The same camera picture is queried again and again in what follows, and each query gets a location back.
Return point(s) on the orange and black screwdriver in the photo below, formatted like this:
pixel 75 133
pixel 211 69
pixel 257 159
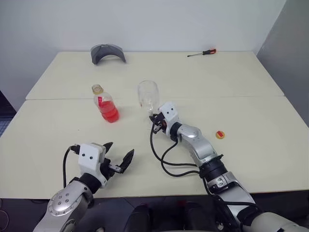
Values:
pixel 205 52

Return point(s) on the plastic bottle with red drink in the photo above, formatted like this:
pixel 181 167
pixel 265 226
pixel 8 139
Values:
pixel 108 111

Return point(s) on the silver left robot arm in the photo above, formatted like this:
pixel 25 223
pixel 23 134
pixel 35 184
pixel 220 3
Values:
pixel 62 203

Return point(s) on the clear plastic bottle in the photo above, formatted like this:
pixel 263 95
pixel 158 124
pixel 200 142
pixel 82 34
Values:
pixel 148 94

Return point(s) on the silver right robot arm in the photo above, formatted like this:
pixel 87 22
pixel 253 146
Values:
pixel 193 135

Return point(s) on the grey curved visor piece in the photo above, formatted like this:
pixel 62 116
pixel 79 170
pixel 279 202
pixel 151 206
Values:
pixel 97 54

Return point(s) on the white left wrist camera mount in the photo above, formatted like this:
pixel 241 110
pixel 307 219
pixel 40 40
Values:
pixel 88 157

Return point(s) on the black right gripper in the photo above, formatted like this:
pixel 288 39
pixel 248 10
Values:
pixel 161 122

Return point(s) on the yellow bottle cap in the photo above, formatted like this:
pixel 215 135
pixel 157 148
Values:
pixel 220 135

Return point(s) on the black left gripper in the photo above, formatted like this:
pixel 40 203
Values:
pixel 108 168

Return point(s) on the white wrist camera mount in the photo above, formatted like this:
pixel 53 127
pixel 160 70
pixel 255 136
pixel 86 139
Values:
pixel 170 113
pixel 88 157

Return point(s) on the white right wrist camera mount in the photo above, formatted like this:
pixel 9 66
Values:
pixel 170 113

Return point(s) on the dark rounded shape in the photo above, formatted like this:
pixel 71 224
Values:
pixel 141 218

